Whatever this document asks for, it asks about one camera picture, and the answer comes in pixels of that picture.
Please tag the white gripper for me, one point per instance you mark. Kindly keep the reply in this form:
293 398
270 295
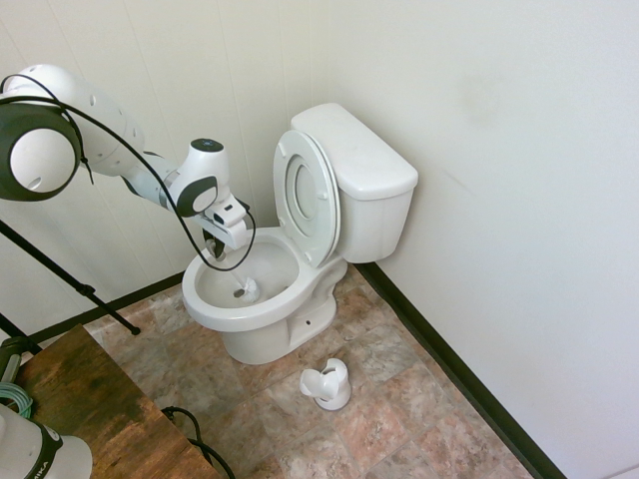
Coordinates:
230 222

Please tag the white toilet brush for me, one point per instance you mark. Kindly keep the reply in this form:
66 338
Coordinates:
248 292

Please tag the white toilet bowl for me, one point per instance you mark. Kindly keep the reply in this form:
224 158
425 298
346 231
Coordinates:
259 319

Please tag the white toilet seat with lid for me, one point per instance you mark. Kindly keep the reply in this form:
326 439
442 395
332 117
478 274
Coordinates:
324 219

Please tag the white toilet tank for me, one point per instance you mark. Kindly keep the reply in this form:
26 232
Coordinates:
374 224

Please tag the short black baseboard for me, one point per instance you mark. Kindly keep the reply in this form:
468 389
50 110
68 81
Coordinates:
150 288

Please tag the white tank lid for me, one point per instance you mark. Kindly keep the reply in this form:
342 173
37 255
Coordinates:
359 149

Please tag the white brush holder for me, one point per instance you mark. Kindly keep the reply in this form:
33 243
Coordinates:
337 394

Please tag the brown wooden table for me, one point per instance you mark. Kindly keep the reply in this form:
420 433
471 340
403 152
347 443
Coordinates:
110 419

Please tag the dark green cylinder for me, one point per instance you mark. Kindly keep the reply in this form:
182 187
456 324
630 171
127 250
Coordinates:
11 356

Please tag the long black baseboard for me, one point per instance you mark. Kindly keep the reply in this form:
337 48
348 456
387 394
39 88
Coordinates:
449 354

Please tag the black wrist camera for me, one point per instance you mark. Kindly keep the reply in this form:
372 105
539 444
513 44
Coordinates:
242 205

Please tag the black camera tripod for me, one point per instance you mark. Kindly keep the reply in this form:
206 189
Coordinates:
60 272

